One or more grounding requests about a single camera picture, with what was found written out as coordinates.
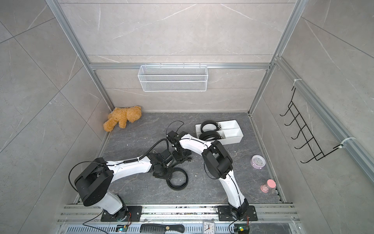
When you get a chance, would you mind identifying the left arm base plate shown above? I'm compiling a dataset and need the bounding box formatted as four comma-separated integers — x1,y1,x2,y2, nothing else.
100,206,143,222

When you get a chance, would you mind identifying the left green circuit board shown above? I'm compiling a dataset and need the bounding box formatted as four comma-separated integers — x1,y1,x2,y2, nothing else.
116,224,129,233

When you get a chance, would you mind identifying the black comb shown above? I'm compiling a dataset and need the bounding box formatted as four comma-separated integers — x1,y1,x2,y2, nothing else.
139,224,185,234

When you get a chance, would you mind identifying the black belt with silver buckle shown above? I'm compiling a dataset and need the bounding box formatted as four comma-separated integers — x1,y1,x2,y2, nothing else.
200,120,221,133

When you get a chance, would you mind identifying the black belt with dark buckle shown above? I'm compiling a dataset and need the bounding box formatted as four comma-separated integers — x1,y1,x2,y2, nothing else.
199,130,222,141

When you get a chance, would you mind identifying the white compartment storage tray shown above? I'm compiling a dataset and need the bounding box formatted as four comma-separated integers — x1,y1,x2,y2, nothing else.
195,120,243,145

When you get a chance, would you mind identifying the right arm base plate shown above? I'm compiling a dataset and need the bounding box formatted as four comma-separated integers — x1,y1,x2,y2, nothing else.
217,205,258,221

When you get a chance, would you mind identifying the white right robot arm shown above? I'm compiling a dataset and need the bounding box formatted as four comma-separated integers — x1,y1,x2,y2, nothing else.
167,131,249,220

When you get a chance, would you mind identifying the white wire mesh basket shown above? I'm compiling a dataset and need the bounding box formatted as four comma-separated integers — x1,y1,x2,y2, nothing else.
138,65,208,92

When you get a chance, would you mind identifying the black wire hook rack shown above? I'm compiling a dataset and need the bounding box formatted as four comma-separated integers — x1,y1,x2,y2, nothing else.
279,86,344,164

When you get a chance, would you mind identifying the brown teddy bear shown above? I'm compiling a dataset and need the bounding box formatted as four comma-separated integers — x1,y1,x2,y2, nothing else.
103,106,142,132

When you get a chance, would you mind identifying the green circuit board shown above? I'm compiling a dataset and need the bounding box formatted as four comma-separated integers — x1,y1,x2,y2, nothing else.
116,224,129,233
233,225,250,234

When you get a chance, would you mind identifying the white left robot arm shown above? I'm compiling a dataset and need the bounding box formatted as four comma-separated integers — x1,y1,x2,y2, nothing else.
74,150,174,215

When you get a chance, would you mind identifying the small white clock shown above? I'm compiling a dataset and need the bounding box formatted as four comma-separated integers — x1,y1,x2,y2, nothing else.
203,221,215,234

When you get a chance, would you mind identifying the right green circuit board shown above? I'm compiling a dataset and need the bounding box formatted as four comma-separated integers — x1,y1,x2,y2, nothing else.
233,225,250,234

